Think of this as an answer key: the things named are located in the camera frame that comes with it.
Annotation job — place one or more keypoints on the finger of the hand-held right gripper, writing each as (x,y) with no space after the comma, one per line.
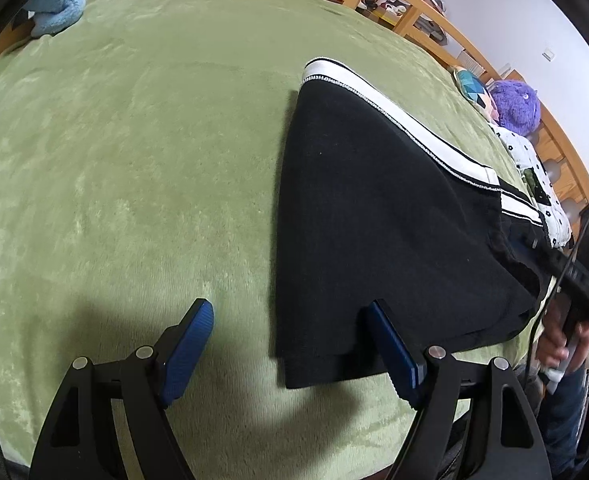
(559,262)

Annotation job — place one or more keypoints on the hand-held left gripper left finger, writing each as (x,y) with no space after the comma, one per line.
(189,355)

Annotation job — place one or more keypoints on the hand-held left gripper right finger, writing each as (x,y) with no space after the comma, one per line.
(394,355)

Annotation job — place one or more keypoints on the black pants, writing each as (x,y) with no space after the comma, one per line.
(374,210)

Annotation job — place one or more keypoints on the person's right hand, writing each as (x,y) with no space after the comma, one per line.
(554,347)

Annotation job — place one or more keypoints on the dark green cloth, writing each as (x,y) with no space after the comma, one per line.
(539,187)

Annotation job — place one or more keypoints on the white flower print pillow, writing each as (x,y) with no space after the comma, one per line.
(524,152)

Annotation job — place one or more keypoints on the person's blue jeans leg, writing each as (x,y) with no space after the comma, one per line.
(564,420)

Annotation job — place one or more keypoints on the purple plush toy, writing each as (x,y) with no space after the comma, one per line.
(516,105)

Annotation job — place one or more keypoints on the geometric patterned cushion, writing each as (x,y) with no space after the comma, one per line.
(474,90)

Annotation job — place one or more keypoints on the green bed blanket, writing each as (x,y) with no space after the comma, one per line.
(124,160)

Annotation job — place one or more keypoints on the cluttered wooden desk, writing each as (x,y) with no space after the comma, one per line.
(389,7)

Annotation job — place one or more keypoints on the wooden bed frame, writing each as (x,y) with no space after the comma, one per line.
(569,170)

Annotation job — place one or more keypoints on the white wall switch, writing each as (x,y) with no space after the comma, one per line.
(548,54)

